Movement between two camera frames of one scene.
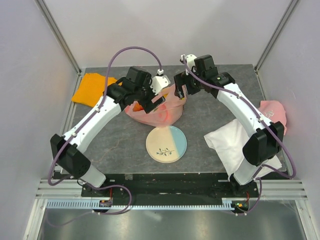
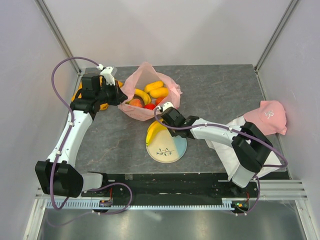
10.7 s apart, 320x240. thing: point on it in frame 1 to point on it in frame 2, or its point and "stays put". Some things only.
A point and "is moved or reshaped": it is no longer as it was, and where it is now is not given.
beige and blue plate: [166, 145] stays put
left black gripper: [148, 105] to [120, 97]
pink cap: [274, 110] stays put
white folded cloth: [228, 143] stays put
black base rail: [171, 185] stays put
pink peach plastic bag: [164, 114] is moved or reshaped
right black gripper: [181, 79] to [172, 133]
